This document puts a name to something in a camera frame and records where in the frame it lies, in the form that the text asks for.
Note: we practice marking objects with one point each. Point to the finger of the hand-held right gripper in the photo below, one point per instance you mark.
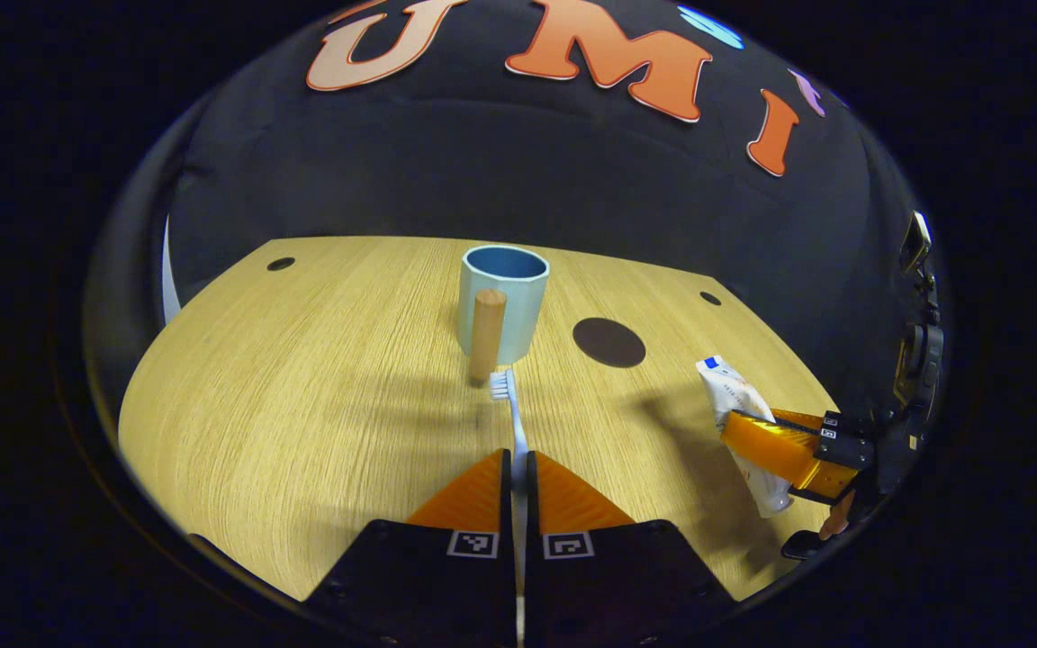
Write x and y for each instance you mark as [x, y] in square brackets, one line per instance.
[780, 450]
[834, 423]

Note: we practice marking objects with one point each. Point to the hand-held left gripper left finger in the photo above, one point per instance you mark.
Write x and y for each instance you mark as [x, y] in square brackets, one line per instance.
[428, 585]

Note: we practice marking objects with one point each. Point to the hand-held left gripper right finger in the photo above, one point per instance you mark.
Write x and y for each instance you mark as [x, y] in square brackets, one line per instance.
[608, 585]

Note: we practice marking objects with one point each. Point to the white toothpaste tube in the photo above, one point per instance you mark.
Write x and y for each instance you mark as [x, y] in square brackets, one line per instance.
[730, 387]

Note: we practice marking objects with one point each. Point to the white toothbrush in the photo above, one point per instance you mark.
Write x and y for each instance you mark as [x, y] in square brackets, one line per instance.
[518, 432]

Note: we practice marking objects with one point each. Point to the dark brown coaster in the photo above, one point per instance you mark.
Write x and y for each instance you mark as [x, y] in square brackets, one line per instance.
[608, 342]

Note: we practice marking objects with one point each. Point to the light blue cup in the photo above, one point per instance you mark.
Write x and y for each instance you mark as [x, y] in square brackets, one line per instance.
[523, 315]

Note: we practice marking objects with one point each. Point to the black backdrop cloth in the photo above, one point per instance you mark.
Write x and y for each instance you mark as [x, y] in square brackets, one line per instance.
[482, 162]

